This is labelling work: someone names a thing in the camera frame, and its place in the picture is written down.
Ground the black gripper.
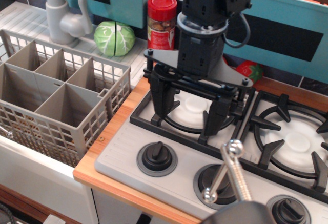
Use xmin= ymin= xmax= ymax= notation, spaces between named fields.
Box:
xmin=144 ymin=13 xmax=253 ymax=136

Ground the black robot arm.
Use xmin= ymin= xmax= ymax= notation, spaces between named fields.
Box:
xmin=144 ymin=0 xmax=253 ymax=136

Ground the grey plastic drying rack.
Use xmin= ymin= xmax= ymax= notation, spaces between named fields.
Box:
xmin=1 ymin=30 xmax=131 ymax=167

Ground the white sink basin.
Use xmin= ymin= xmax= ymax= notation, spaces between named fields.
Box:
xmin=1 ymin=137 xmax=99 ymax=223

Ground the black left burner grate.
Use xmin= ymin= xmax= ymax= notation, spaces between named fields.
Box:
xmin=130 ymin=88 xmax=255 ymax=148

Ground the black burner grate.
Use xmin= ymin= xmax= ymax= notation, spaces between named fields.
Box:
xmin=240 ymin=91 xmax=327 ymax=202
xmin=130 ymin=88 xmax=255 ymax=148

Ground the silver metal clamp screw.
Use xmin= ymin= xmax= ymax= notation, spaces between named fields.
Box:
xmin=201 ymin=139 xmax=253 ymax=203

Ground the black left stove knob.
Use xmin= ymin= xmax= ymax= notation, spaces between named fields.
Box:
xmin=136 ymin=141 xmax=178 ymax=177

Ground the black stove knob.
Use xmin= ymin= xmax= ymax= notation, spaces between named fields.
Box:
xmin=266 ymin=195 xmax=312 ymax=224
xmin=136 ymin=141 xmax=178 ymax=177
xmin=193 ymin=164 xmax=243 ymax=211

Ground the red toy strawberry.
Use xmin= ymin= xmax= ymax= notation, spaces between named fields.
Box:
xmin=235 ymin=60 xmax=264 ymax=83

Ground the red lid spice jar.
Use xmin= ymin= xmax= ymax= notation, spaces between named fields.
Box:
xmin=147 ymin=0 xmax=177 ymax=50

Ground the black middle stove knob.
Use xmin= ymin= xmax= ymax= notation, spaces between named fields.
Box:
xmin=193 ymin=164 xmax=243 ymax=211

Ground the green toy cabbage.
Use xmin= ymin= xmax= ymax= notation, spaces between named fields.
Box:
xmin=94 ymin=21 xmax=136 ymax=56

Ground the grey toy stove top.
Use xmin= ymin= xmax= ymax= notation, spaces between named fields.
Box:
xmin=94 ymin=87 xmax=328 ymax=224

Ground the black right burner grate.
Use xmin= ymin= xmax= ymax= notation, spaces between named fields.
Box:
xmin=240 ymin=91 xmax=327 ymax=202

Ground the black right stove knob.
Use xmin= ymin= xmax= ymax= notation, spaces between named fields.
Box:
xmin=266 ymin=195 xmax=312 ymax=224

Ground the grey toy faucet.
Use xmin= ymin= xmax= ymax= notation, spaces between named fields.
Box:
xmin=45 ymin=0 xmax=93 ymax=47

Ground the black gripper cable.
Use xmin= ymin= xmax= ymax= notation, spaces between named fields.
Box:
xmin=222 ymin=12 xmax=251 ymax=49

